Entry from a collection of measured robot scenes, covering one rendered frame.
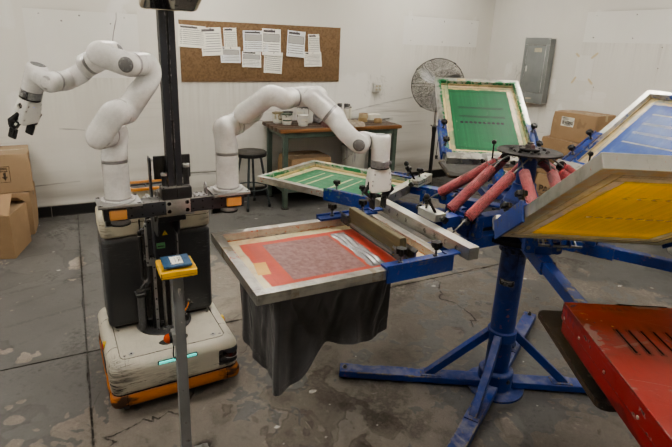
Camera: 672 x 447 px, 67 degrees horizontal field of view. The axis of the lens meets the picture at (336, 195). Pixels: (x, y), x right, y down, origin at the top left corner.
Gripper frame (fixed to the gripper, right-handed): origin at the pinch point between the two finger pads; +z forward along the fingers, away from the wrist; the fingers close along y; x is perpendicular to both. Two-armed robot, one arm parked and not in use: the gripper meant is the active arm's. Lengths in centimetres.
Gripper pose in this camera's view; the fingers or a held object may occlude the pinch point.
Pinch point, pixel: (377, 203)
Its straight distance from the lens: 206.7
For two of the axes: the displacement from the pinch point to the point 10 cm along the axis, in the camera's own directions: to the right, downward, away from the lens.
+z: -0.3, 9.6, 2.9
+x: 4.5, 2.7, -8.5
